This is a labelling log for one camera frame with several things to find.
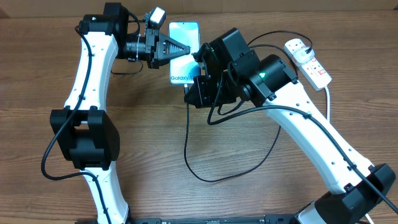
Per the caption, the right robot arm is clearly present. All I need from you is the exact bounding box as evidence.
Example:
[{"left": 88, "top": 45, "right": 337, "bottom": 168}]
[{"left": 184, "top": 29, "right": 396, "bottom": 223}]

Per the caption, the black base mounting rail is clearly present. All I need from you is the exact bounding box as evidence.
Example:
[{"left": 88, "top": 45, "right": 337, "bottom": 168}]
[{"left": 74, "top": 213, "right": 299, "bottom": 224}]

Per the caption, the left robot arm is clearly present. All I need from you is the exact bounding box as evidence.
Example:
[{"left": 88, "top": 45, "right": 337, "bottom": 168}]
[{"left": 50, "top": 2, "right": 190, "bottom": 223}]

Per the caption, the blue Galaxy smartphone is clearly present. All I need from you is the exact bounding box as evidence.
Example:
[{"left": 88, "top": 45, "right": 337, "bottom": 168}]
[{"left": 169, "top": 21, "right": 201, "bottom": 85}]

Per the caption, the black USB charging cable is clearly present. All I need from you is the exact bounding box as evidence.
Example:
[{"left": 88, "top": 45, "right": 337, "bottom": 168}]
[{"left": 183, "top": 30, "right": 313, "bottom": 184}]

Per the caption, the white charger plug adapter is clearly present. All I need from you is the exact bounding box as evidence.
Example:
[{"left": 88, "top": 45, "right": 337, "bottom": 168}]
[{"left": 293, "top": 47, "right": 315, "bottom": 66}]

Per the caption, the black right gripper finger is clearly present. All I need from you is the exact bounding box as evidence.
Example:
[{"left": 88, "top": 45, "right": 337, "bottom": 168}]
[
  {"left": 192, "top": 43, "right": 211, "bottom": 62},
  {"left": 184, "top": 76, "right": 205, "bottom": 108}
]

